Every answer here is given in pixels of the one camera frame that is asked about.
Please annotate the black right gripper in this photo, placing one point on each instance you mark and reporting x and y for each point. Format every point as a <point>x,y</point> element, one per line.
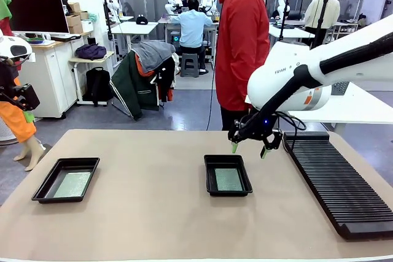
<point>258,130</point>

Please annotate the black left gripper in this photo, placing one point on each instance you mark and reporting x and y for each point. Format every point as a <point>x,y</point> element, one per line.
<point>6,75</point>

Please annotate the green circuit board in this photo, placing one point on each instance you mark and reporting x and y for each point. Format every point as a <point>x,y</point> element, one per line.
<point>228,179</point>
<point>73,185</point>

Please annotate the black ESD tray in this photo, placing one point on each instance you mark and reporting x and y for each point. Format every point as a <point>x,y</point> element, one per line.
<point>52,179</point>
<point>210,179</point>

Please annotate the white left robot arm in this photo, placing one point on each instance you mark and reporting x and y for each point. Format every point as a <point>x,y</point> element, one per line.
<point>9,42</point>

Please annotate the mannequin in orange trousers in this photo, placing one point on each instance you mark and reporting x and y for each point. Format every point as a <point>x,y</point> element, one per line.
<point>15,124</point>

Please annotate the white cabinet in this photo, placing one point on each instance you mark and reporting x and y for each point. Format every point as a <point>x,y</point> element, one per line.
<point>52,75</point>

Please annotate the black keyboard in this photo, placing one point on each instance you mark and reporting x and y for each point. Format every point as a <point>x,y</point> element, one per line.
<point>64,38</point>

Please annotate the black backpack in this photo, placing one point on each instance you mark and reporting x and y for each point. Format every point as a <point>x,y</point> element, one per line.
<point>98,85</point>

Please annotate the small wooden top desk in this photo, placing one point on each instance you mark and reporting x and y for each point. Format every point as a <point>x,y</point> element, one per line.
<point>92,59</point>

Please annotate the purple bag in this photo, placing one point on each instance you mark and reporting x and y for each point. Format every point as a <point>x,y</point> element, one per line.
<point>90,51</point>

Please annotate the black computer monitor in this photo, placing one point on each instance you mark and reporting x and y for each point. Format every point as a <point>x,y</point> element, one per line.
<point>38,13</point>

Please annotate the cardboard box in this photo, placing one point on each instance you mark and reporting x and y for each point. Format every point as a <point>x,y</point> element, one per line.
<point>74,7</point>
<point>84,15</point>
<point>73,20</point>

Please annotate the grey plastic stool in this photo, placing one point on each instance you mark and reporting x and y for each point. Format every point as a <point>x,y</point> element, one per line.
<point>189,65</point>

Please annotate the black slotted board rack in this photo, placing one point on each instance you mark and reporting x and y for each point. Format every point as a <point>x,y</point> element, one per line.
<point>344,194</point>

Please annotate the dark green jacket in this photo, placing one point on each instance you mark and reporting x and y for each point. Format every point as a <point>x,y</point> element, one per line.
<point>132,87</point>

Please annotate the person in red jacket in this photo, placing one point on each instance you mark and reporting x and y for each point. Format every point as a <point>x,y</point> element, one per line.
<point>242,44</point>

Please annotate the grey mesh basket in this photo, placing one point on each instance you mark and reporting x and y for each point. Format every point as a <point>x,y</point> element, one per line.
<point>340,88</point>

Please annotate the white side table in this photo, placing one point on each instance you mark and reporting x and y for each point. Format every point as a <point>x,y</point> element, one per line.
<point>353,108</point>

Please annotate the black jacket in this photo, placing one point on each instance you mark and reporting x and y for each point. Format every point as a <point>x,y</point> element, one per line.
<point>165,75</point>

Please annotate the white background desk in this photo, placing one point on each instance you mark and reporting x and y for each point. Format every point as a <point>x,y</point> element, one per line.
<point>135,27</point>

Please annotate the grey hoodie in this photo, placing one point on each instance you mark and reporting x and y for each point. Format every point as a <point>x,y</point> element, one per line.
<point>153,53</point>

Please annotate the person in light blue shirt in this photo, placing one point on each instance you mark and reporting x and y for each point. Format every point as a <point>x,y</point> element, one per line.
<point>192,29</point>

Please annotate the black cap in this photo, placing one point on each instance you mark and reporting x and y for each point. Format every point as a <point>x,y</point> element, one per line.
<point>142,21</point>

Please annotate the person in beige top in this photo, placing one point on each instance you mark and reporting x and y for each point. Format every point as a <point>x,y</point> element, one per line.
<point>313,16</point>

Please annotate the metal storage shelf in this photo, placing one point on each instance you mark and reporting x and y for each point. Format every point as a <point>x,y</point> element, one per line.
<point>345,30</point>

